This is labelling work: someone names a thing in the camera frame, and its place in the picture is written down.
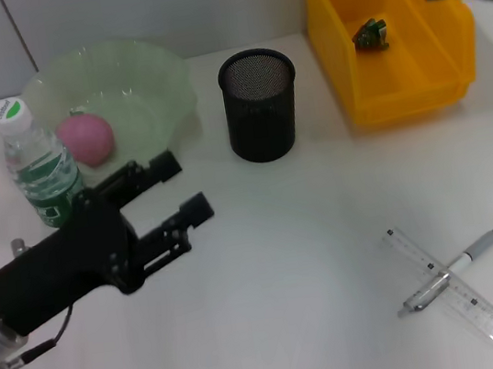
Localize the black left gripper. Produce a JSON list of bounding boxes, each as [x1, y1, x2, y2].
[[0, 143, 230, 341]]

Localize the green plastic wrapper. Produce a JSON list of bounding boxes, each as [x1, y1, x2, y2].
[[350, 17, 392, 56]]

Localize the pink toy peach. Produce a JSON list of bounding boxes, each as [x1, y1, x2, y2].
[[53, 107, 120, 173]]

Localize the clear water bottle green label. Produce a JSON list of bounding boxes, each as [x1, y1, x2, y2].
[[0, 88, 95, 237]]

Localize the grey marker pen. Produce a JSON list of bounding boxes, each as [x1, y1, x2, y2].
[[386, 226, 493, 319]]

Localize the transparent plastic ruler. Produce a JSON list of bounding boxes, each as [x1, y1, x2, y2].
[[380, 212, 493, 369]]

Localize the pale green glass fruit plate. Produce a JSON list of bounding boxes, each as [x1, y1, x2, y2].
[[16, 27, 207, 192]]

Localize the black mesh pen holder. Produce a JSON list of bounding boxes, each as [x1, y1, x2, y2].
[[214, 42, 309, 168]]

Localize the yellow plastic storage bin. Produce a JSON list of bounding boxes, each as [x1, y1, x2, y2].
[[303, 0, 489, 133]]

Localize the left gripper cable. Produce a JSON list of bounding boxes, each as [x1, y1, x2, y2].
[[0, 302, 84, 369]]

